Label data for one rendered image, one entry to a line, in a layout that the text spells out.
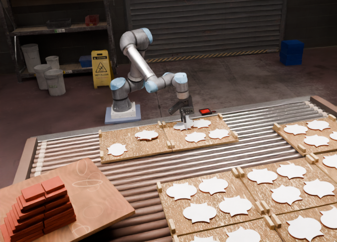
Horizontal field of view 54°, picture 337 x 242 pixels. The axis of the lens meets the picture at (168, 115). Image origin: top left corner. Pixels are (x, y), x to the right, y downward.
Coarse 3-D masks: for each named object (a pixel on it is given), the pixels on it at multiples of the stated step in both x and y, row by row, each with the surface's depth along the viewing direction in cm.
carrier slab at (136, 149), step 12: (108, 132) 217; (120, 132) 216; (132, 132) 215; (156, 132) 213; (108, 144) 203; (132, 144) 201; (144, 144) 200; (156, 144) 200; (108, 156) 191; (120, 156) 190; (132, 156) 189; (144, 156) 191
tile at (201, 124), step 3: (198, 120) 223; (201, 120) 223; (204, 120) 223; (207, 120) 222; (195, 123) 219; (198, 123) 219; (201, 123) 219; (204, 123) 219; (207, 123) 219; (210, 123) 218; (195, 126) 216; (198, 126) 215; (201, 126) 215; (204, 126) 215; (207, 126) 215
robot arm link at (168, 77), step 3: (165, 75) 208; (168, 75) 208; (171, 75) 208; (174, 75) 207; (165, 78) 206; (168, 78) 206; (171, 78) 206; (165, 81) 205; (168, 81) 206; (171, 81) 206; (168, 84) 207; (171, 84) 207; (165, 87) 207
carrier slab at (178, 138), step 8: (208, 120) 225; (216, 120) 224; (168, 128) 217; (192, 128) 216; (208, 128) 214; (216, 128) 214; (224, 128) 213; (168, 136) 208; (176, 136) 207; (184, 136) 207; (208, 136) 205; (232, 136) 203; (176, 144) 198; (184, 144) 198; (192, 144) 198; (200, 144) 197; (208, 144) 197; (216, 144) 198
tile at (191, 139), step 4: (196, 132) 208; (188, 136) 204; (192, 136) 204; (196, 136) 204; (200, 136) 204; (204, 136) 203; (188, 140) 200; (192, 140) 200; (196, 140) 200; (200, 140) 200; (204, 140) 201
